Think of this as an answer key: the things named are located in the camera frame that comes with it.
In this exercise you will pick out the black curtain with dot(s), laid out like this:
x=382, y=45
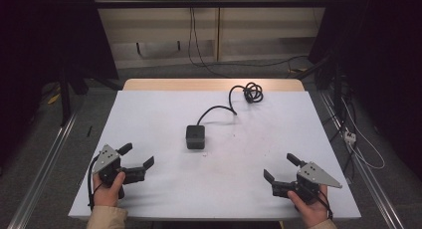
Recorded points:
x=378, y=56
x=46, y=40

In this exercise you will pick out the black metal stand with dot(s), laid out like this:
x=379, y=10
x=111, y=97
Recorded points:
x=65, y=89

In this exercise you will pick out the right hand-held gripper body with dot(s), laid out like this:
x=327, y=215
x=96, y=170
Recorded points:
x=315, y=176

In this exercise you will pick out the black power adapter box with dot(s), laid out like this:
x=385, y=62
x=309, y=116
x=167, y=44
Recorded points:
x=195, y=137

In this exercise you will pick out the person's left hand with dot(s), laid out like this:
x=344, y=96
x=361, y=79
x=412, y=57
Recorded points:
x=106, y=193

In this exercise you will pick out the person's right hand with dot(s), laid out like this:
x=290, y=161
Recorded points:
x=311, y=210

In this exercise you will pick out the aluminium floor rail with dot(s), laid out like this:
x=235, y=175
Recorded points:
x=365, y=176
x=41, y=176

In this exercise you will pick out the white table mat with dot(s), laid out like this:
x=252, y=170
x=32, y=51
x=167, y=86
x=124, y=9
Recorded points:
x=232, y=169

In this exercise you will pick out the black horizontal frame bar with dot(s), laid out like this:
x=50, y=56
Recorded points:
x=212, y=3

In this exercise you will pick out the white power strip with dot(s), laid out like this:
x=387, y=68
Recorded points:
x=350, y=136

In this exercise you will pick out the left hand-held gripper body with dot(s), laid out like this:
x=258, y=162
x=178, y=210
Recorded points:
x=105, y=158

